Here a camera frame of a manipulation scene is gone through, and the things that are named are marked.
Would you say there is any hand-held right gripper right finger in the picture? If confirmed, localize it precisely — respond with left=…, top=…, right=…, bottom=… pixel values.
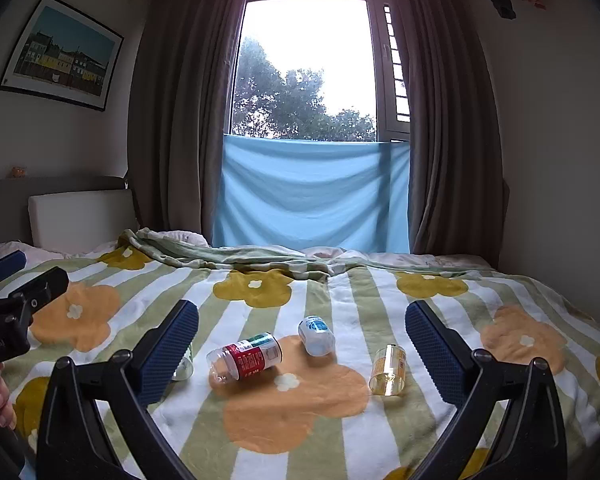
left=404, top=300, right=569, bottom=480

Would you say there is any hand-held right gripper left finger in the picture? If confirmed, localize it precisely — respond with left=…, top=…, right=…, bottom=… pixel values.
left=35, top=299, right=201, bottom=480

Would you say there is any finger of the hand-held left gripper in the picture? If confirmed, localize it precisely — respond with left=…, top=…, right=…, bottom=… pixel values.
left=7, top=266, right=70, bottom=318
left=0, top=251, right=28, bottom=287

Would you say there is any clear yellow cup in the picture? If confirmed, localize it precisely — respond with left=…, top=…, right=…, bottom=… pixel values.
left=369, top=343, right=407, bottom=396

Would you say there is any person's left hand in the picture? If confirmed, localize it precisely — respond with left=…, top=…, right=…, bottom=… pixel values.
left=0, top=366, right=18, bottom=431

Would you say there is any grey bed headboard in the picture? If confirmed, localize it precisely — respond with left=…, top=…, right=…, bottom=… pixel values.
left=0, top=175, right=134, bottom=257

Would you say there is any white headboard cushion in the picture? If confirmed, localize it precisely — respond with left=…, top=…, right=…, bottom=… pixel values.
left=28, top=189, right=136, bottom=254

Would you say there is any red-labelled clear bottle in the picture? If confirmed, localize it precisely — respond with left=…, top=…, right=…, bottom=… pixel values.
left=206, top=332, right=284, bottom=389

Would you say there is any crumpled green blanket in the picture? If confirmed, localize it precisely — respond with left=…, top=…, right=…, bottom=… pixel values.
left=117, top=228, right=362, bottom=277

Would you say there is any white blue-labelled bottle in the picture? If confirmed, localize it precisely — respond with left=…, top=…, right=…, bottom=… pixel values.
left=298, top=315, right=336, bottom=357

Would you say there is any flower striped blanket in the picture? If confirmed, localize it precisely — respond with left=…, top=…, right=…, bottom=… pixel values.
left=0, top=245, right=600, bottom=480

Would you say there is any light blue cloth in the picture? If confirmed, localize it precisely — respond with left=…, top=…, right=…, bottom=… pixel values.
left=212, top=133, right=412, bottom=254

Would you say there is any brown curtain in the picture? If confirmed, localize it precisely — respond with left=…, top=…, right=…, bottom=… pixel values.
left=127, top=0, right=252, bottom=249
left=389, top=0, right=507, bottom=262

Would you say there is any window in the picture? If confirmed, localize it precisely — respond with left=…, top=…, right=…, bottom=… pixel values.
left=227, top=0, right=412, bottom=143

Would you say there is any framed wall picture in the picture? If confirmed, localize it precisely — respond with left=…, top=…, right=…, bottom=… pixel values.
left=0, top=0, right=125, bottom=112

